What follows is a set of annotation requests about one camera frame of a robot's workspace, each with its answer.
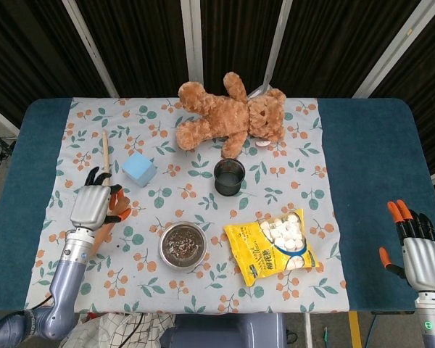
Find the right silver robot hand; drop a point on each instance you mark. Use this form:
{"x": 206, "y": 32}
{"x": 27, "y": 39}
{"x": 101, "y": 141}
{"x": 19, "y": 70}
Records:
{"x": 426, "y": 261}

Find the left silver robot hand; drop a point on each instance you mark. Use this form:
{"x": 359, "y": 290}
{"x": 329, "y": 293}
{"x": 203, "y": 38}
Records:
{"x": 90, "y": 206}

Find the wooden rolling pin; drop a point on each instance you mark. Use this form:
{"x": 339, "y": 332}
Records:
{"x": 100, "y": 237}

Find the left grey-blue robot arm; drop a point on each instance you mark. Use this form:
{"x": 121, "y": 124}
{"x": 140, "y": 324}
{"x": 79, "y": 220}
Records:
{"x": 65, "y": 282}

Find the thin wooden stick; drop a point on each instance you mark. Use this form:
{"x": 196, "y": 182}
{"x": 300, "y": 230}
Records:
{"x": 105, "y": 152}

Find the stainless steel bowl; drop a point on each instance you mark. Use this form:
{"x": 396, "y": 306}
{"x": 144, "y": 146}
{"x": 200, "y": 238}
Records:
{"x": 183, "y": 264}

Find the light blue foam cube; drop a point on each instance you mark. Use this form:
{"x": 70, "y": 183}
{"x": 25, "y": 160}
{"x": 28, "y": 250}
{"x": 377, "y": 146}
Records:
{"x": 137, "y": 170}

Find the floral fruit print tablecloth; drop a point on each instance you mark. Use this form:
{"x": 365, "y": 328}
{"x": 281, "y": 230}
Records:
{"x": 188, "y": 210}

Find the teal felt table cover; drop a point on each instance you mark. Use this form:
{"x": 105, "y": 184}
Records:
{"x": 369, "y": 163}

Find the white checkered cloth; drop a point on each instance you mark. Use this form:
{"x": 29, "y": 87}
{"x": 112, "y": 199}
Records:
{"x": 105, "y": 331}

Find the black mesh pen cup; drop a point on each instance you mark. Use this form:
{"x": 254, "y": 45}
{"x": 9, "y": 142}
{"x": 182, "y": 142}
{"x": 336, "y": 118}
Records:
{"x": 229, "y": 179}

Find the brown teddy bear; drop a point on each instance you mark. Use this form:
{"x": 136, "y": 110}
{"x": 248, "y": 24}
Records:
{"x": 224, "y": 116}

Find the yellow marshmallow bag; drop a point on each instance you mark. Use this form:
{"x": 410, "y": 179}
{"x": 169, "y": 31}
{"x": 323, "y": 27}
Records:
{"x": 253, "y": 250}

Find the dark pleated curtain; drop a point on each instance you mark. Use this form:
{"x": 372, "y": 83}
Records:
{"x": 145, "y": 43}

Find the grey-blue robot torso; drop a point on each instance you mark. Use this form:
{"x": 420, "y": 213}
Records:
{"x": 232, "y": 331}

